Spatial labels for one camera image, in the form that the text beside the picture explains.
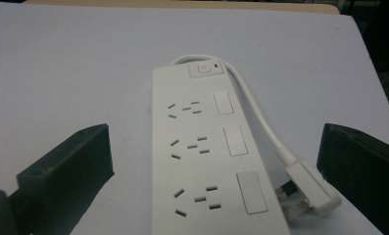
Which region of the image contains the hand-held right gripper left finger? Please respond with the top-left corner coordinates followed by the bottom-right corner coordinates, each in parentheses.
top-left (8, 122), bottom-right (116, 235)

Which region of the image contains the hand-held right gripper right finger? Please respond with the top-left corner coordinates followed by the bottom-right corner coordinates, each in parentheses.
top-left (316, 122), bottom-right (389, 235)

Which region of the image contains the white power plug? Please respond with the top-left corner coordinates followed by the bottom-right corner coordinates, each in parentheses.
top-left (274, 157), bottom-right (343, 221)

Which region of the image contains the white power strip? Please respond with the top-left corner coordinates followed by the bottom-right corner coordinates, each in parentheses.
top-left (151, 61), bottom-right (292, 235)

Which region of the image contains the white power cable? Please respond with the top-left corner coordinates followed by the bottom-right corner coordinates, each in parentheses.
top-left (170, 54), bottom-right (298, 166)

